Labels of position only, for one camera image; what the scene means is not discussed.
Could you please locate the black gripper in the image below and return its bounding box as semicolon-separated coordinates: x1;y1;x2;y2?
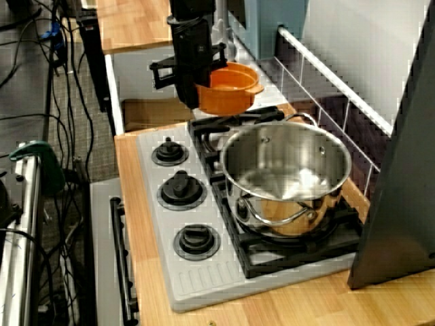
149;15;228;110

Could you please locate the orange plastic pot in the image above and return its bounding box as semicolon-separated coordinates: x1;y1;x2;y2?
195;61;265;115

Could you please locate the black stove knob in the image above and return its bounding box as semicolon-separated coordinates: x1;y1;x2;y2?
156;169;208;212
151;137;190;167
173;223;222;261

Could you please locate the stainless steel pot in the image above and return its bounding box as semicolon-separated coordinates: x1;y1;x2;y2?
220;111;353;237

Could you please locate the grey toy stove top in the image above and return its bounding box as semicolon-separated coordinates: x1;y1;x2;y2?
135;105;363;313

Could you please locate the black burner grate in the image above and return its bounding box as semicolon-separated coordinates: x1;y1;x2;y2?
209;169;363;279
186;105;286;166

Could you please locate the grey toy faucet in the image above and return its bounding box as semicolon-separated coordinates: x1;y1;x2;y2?
213;18;239;60

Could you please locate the white toy sink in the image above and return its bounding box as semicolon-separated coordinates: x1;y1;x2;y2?
104;46;290;137

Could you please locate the blue tape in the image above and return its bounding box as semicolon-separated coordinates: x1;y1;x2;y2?
39;20;66;49

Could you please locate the green clamp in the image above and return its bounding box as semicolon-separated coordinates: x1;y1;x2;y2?
8;141;66;196

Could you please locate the white oven door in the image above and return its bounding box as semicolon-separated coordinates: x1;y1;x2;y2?
90;178;141;326

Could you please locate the dark grey side panel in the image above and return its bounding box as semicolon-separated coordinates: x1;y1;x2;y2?
347;0;435;289

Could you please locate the teal wall cabinet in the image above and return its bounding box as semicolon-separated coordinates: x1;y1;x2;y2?
227;0;310;61

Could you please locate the black upright post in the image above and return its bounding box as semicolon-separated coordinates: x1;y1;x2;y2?
77;8;113;113

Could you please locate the black cable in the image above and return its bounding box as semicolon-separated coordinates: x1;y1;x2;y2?
0;112;74;160
0;6;44;32
0;227;57;326
64;18;95;173

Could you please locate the black oven door handle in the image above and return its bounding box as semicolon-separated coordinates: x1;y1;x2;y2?
109;196;139;326

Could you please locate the silver metal frame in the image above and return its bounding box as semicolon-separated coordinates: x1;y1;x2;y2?
0;145;45;326

